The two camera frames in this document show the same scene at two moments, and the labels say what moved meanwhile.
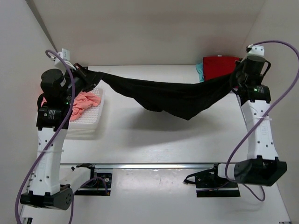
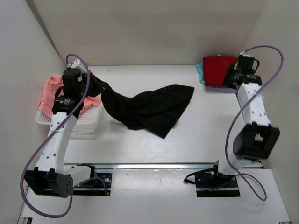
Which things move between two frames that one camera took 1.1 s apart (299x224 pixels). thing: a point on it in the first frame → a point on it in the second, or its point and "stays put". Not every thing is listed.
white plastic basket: [84, 126] stays put
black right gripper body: [238, 73] stays put
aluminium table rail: [160, 166] stays put
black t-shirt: [185, 102] → [156, 111]
